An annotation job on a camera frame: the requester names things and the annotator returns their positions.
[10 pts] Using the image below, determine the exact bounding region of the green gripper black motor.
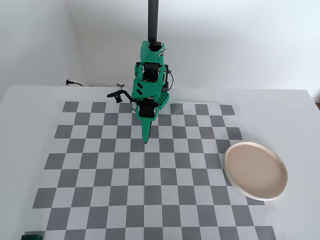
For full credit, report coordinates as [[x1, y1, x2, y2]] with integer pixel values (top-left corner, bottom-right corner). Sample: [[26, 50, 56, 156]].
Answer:
[[131, 78, 162, 146]]

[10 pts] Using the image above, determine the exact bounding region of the green dice cube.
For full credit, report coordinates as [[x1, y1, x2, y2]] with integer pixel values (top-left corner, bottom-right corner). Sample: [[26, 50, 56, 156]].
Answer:
[[21, 232, 42, 240]]

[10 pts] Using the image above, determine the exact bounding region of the beige round plate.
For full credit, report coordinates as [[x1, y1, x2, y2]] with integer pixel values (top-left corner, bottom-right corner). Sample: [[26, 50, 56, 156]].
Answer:
[[223, 141, 289, 202]]

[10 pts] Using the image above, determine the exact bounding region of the grey white checkered mat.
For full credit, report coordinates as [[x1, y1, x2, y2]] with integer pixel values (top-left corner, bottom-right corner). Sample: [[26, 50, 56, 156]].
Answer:
[[31, 101, 277, 240]]

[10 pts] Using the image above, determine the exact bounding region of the black vertical pole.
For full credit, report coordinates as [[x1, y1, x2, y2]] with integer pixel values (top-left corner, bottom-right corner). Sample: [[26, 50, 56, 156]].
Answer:
[[147, 0, 161, 50]]

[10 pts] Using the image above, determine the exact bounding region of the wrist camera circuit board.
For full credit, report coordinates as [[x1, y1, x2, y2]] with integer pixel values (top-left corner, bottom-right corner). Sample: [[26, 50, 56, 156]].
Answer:
[[106, 89, 133, 104]]

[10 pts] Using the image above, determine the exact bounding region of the black camera cable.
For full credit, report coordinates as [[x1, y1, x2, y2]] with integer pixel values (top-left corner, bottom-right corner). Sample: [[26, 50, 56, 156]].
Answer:
[[65, 78, 86, 88]]

